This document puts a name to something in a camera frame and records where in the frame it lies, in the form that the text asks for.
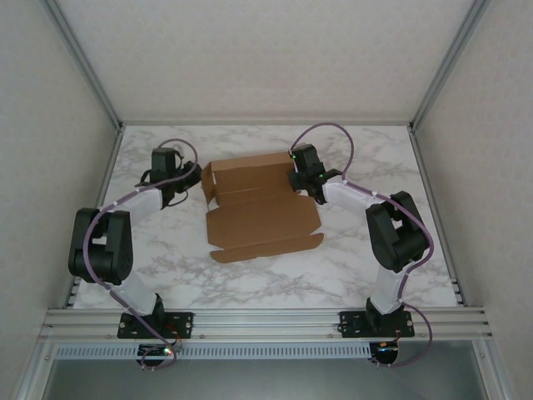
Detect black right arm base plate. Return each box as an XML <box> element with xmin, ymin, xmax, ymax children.
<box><xmin>339</xmin><ymin>310</ymin><xmax>416</xmax><ymax>338</ymax></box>

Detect aluminium corner post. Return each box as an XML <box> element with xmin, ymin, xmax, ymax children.
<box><xmin>410</xmin><ymin>0</ymin><xmax>492</xmax><ymax>130</ymax></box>
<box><xmin>43</xmin><ymin>0</ymin><xmax>124</xmax><ymax>128</ymax></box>

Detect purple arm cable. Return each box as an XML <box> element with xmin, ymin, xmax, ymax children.
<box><xmin>290</xmin><ymin>122</ymin><xmax>436</xmax><ymax>370</ymax></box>
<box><xmin>82</xmin><ymin>138</ymin><xmax>199</xmax><ymax>373</ymax></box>

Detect aluminium frame leg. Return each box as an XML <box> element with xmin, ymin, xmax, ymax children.
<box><xmin>14</xmin><ymin>332</ymin><xmax>57</xmax><ymax>400</ymax></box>
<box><xmin>472</xmin><ymin>339</ymin><xmax>516</xmax><ymax>400</ymax></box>

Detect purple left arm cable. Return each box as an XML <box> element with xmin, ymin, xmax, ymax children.
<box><xmin>82</xmin><ymin>138</ymin><xmax>199</xmax><ymax>373</ymax></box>

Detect wide grooved aluminium rail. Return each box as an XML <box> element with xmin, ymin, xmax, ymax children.
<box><xmin>41</xmin><ymin>307</ymin><xmax>495</xmax><ymax>345</ymax></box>

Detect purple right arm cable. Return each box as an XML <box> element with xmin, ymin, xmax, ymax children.
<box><xmin>290</xmin><ymin>122</ymin><xmax>436</xmax><ymax>370</ymax></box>

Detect grey slotted cable duct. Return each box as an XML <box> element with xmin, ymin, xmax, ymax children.
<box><xmin>53</xmin><ymin>343</ymin><xmax>371</xmax><ymax>359</ymax></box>

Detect brown cardboard paper box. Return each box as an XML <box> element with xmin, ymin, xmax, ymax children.
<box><xmin>201</xmin><ymin>152</ymin><xmax>325</xmax><ymax>264</ymax></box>

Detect thin aluminium table edge rail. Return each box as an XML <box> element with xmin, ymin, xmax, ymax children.
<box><xmin>62</xmin><ymin>127</ymin><xmax>126</xmax><ymax>309</ymax></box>
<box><xmin>410</xmin><ymin>127</ymin><xmax>466</xmax><ymax>308</ymax></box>
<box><xmin>120</xmin><ymin>120</ymin><xmax>413</xmax><ymax>127</ymax></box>

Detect small black controller board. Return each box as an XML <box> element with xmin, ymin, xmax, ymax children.
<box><xmin>137</xmin><ymin>343</ymin><xmax>184</xmax><ymax>360</ymax></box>
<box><xmin>371</xmin><ymin>340</ymin><xmax>401</xmax><ymax>364</ymax></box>

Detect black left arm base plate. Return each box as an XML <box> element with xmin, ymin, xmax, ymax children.
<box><xmin>117</xmin><ymin>310</ymin><xmax>196</xmax><ymax>339</ymax></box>

